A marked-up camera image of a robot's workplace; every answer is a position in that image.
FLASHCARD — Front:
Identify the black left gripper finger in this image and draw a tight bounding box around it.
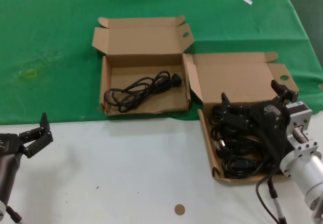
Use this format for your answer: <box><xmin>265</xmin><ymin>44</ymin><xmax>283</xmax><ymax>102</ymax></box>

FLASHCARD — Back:
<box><xmin>18</xmin><ymin>112</ymin><xmax>54</xmax><ymax>159</ymax></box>

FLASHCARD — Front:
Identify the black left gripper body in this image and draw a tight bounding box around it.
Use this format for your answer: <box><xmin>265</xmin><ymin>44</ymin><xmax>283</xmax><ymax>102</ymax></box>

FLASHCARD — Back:
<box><xmin>0</xmin><ymin>132</ymin><xmax>27</xmax><ymax>160</ymax></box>

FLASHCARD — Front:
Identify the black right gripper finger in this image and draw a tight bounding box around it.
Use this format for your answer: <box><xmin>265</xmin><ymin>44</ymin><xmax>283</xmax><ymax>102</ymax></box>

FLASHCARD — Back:
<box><xmin>271</xmin><ymin>79</ymin><xmax>299</xmax><ymax>104</ymax></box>
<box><xmin>221</xmin><ymin>92</ymin><xmax>251</xmax><ymax>132</ymax></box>

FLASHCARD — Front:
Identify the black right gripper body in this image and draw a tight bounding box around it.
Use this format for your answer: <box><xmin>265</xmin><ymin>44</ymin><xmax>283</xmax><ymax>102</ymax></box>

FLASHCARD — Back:
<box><xmin>248</xmin><ymin>99</ymin><xmax>291</xmax><ymax>144</ymax></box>

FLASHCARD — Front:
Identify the black power cable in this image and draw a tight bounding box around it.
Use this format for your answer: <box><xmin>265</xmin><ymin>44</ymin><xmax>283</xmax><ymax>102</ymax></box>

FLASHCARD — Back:
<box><xmin>223</xmin><ymin>157</ymin><xmax>273</xmax><ymax>179</ymax></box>
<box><xmin>208</xmin><ymin>104</ymin><xmax>253</xmax><ymax>144</ymax></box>
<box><xmin>213</xmin><ymin>137</ymin><xmax>265</xmax><ymax>159</ymax></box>
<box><xmin>103</xmin><ymin>70</ymin><xmax>187</xmax><ymax>114</ymax></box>

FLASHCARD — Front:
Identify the cardboard box with round hole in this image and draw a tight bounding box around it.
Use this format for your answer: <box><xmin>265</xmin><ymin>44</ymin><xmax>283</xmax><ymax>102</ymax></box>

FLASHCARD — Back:
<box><xmin>183</xmin><ymin>51</ymin><xmax>300</xmax><ymax>184</ymax></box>

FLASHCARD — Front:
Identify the cardboard box with oval hole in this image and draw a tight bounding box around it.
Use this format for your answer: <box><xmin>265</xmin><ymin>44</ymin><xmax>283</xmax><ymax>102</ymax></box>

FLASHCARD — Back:
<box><xmin>91</xmin><ymin>15</ymin><xmax>194</xmax><ymax>116</ymax></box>

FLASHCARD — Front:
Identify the green table cloth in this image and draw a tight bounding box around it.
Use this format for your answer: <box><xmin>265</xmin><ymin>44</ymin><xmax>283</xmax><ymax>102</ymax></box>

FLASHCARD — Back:
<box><xmin>0</xmin><ymin>0</ymin><xmax>323</xmax><ymax>128</ymax></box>

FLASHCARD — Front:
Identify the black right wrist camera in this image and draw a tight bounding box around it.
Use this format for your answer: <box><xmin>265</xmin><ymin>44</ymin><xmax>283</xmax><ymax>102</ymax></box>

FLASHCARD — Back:
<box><xmin>257</xmin><ymin>123</ymin><xmax>287</xmax><ymax>169</ymax></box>

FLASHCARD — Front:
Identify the grey connector cable left arm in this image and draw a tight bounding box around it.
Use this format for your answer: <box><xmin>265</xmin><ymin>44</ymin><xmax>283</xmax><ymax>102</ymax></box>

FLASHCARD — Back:
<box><xmin>5</xmin><ymin>205</ymin><xmax>24</xmax><ymax>224</ymax></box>

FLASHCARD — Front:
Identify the grey connector cable arm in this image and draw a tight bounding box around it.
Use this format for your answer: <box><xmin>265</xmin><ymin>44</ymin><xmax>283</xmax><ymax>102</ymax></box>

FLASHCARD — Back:
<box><xmin>266</xmin><ymin>177</ymin><xmax>288</xmax><ymax>224</ymax></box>
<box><xmin>5</xmin><ymin>205</ymin><xmax>24</xmax><ymax>224</ymax></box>

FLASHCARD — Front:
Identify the black camera cable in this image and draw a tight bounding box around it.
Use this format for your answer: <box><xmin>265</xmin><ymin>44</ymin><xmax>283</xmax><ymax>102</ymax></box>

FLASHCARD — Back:
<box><xmin>255</xmin><ymin>167</ymin><xmax>281</xmax><ymax>224</ymax></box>

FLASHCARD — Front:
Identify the grey connector cable right arm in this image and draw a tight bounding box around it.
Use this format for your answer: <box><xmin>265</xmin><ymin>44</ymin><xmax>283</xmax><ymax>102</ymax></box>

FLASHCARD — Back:
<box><xmin>266</xmin><ymin>177</ymin><xmax>288</xmax><ymax>224</ymax></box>

